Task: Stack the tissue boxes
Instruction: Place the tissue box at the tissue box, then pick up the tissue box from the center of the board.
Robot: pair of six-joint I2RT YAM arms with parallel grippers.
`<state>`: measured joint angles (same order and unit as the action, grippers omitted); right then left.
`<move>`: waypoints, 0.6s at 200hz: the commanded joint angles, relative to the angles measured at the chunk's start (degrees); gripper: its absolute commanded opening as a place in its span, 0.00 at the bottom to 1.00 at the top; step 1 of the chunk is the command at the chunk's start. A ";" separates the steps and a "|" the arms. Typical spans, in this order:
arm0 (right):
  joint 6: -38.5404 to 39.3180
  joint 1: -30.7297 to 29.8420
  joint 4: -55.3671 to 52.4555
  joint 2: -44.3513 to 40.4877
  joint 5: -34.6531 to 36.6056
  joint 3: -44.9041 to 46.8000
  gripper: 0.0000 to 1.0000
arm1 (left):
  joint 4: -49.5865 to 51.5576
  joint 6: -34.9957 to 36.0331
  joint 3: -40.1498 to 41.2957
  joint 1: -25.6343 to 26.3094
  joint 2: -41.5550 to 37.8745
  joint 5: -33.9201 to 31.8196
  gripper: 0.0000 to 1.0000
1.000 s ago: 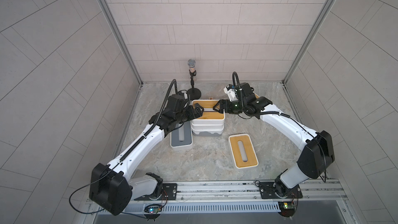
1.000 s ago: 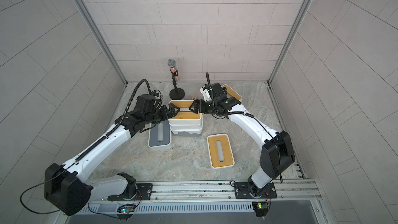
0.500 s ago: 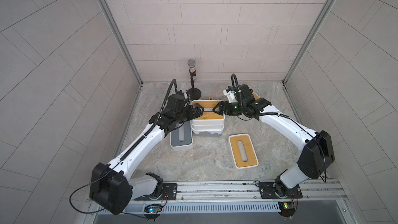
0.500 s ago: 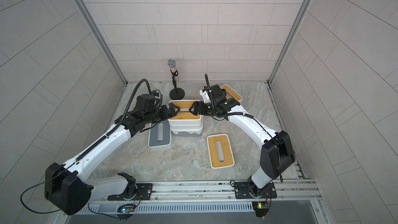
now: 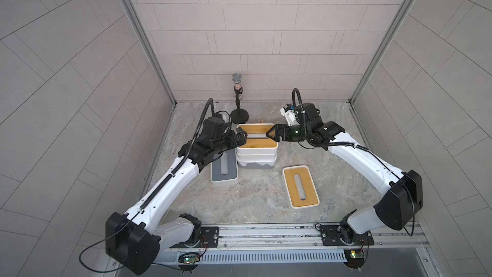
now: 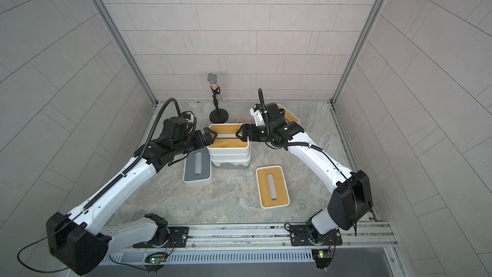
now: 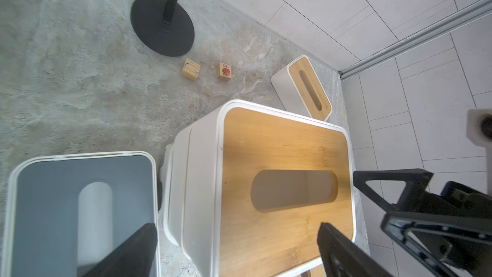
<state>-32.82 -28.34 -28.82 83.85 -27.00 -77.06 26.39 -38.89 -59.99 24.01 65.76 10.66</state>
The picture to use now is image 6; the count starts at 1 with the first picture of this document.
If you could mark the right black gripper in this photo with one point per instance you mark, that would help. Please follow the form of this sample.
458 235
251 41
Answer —
254 134

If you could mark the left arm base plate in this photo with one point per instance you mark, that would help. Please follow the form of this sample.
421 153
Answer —
172 237

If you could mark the left circuit board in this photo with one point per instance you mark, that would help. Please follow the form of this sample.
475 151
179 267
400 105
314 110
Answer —
154 262

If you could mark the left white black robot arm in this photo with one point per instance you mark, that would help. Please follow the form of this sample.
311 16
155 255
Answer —
80 240

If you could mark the right circuit board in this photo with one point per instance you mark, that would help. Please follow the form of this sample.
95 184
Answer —
322 258

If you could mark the circuit board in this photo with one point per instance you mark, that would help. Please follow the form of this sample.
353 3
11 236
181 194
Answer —
322 258
154 262

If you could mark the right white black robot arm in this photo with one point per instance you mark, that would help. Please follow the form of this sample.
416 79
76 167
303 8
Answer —
351 195

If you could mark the wooden lid tissue box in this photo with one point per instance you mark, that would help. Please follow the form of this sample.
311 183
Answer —
227 143
288 116
272 187

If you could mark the aluminium mounting rail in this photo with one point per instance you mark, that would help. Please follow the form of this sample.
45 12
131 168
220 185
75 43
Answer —
266 236

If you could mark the grey lid tissue box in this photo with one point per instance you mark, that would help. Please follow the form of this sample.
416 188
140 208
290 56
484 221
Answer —
198 169
229 156

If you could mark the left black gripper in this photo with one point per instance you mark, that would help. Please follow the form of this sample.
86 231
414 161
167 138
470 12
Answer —
200 140

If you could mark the black microphone stand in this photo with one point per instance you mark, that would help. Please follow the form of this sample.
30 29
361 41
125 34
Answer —
219 115

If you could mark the white lid tissue box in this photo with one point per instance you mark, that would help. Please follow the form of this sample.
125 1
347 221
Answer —
244 164

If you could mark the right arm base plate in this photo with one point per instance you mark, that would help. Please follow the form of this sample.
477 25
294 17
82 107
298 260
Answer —
301 236

